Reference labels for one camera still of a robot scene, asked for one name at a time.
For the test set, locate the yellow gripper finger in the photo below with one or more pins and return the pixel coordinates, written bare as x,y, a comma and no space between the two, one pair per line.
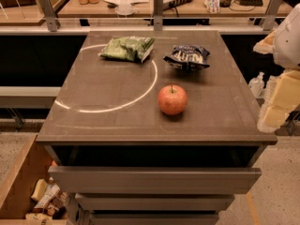
281,97
265,46

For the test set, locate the red apple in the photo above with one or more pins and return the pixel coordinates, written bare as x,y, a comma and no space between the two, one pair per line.
172,99

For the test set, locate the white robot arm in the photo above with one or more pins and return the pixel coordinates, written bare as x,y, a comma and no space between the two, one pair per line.
286,51

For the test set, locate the blue chip bag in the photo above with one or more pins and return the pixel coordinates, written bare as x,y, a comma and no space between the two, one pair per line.
188,57

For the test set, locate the green jalapeno chip bag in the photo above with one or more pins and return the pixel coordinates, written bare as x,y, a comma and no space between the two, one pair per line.
128,48

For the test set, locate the yellow snack bag in box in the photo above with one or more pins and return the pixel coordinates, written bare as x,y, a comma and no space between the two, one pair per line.
39,190

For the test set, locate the clear sanitizer bottle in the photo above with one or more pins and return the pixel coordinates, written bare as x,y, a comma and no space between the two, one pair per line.
256,85

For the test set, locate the black round container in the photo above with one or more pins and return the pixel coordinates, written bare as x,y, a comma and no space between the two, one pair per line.
225,3

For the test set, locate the patterned white mug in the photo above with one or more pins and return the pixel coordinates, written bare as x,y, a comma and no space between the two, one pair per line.
212,5

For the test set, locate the grey power strip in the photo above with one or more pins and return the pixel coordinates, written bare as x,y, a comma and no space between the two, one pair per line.
167,4

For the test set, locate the grey drawer cabinet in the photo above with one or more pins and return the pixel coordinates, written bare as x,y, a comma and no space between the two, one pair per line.
113,103

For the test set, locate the white cup on saucer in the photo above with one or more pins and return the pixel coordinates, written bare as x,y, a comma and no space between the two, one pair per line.
124,8

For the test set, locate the middle drawer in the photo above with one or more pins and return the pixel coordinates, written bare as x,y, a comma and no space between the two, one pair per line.
139,202

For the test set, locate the top open drawer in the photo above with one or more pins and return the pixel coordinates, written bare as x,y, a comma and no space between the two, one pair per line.
160,170

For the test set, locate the bottom drawer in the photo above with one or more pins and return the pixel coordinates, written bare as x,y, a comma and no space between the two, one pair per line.
154,219

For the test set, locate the wooden box with snacks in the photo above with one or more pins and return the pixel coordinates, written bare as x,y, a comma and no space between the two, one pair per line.
31,164

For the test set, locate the right metal bracket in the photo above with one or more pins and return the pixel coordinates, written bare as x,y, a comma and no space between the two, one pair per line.
268,20

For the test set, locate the metal bracket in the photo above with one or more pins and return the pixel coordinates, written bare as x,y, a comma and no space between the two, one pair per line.
49,15
268,20
158,15

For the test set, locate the middle metal bracket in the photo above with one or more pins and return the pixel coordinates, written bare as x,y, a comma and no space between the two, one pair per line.
158,15

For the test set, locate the left metal bracket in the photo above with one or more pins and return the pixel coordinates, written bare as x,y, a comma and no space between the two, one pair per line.
49,15

